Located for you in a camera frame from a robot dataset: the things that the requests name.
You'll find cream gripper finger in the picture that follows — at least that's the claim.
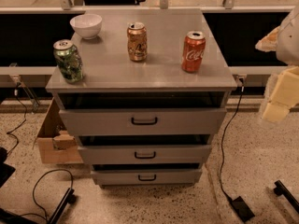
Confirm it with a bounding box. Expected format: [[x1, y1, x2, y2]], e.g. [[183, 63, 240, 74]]
[[262, 66, 299, 123]]

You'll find grey bottom drawer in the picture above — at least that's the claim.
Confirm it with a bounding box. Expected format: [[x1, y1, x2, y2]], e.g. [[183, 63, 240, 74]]
[[91, 169, 202, 186]]

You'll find grey drawer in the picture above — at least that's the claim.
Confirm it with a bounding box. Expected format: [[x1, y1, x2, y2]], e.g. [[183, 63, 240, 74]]
[[60, 108, 226, 136], [91, 169, 202, 186], [78, 145, 211, 164]]

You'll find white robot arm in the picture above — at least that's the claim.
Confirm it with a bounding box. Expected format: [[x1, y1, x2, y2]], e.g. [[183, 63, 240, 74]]
[[255, 5, 299, 123]]

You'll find grey drawer cabinet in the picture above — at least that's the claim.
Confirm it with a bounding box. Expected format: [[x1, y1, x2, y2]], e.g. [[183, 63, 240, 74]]
[[45, 8, 238, 189]]

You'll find grey middle drawer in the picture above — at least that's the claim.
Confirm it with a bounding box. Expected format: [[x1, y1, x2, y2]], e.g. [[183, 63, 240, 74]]
[[78, 145, 211, 164]]

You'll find grey top drawer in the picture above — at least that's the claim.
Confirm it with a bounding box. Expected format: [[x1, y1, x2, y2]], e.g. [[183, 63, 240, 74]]
[[60, 108, 226, 136]]

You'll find black stand leg right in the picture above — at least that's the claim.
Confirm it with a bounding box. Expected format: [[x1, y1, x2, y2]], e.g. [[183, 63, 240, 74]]
[[274, 180, 299, 214]]

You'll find black stand leg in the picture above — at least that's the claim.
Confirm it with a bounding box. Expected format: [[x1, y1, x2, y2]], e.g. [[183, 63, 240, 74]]
[[274, 180, 299, 214], [47, 188, 77, 224]]

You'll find red Coca-Cola can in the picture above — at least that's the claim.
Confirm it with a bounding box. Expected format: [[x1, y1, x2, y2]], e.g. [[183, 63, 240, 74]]
[[181, 31, 206, 73]]

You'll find black power adapter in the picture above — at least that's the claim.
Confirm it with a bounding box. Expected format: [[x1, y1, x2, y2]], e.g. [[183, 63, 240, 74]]
[[230, 196, 255, 222]]

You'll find gold soda can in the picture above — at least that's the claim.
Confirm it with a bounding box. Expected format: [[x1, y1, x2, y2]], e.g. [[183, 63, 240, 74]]
[[127, 21, 147, 62]]

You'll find white bowl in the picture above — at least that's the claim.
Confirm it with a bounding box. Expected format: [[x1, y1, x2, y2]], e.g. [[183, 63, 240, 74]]
[[70, 14, 103, 39]]

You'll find green soda can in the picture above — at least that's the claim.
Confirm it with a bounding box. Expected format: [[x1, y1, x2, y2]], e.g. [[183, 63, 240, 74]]
[[53, 39, 83, 83]]

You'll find cardboard box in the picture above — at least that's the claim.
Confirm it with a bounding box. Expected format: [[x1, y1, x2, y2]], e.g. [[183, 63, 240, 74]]
[[36, 99, 82, 164]]

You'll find black stand leg left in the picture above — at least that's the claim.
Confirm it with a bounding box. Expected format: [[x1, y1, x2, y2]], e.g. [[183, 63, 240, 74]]
[[47, 188, 77, 224]]

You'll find grey metal railing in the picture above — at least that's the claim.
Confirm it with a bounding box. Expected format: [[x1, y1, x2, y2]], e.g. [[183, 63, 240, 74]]
[[0, 0, 299, 15]]

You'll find black cable right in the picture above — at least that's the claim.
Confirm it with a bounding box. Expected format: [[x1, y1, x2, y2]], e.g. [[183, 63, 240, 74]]
[[218, 81, 246, 201]]

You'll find black cable left wall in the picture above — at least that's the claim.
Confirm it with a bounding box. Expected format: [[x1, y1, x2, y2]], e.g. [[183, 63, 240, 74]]
[[5, 81, 29, 156]]

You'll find black cable left floor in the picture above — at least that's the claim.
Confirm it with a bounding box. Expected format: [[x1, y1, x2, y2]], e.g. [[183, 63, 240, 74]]
[[18, 168, 75, 222]]

